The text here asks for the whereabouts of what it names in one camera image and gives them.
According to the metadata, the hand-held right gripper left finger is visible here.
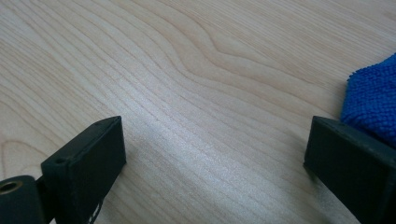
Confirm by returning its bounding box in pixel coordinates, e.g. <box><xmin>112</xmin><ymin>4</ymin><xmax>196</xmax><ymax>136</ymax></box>
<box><xmin>40</xmin><ymin>116</ymin><xmax>127</xmax><ymax>224</ymax></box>

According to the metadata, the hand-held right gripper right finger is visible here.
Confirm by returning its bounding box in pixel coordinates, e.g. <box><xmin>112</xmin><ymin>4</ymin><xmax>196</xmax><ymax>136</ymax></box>
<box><xmin>304</xmin><ymin>116</ymin><xmax>396</xmax><ymax>224</ymax></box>

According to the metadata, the blue microfibre towel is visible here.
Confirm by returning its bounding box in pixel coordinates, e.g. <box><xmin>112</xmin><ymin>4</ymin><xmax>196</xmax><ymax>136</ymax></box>
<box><xmin>340</xmin><ymin>52</ymin><xmax>396</xmax><ymax>148</ymax></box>

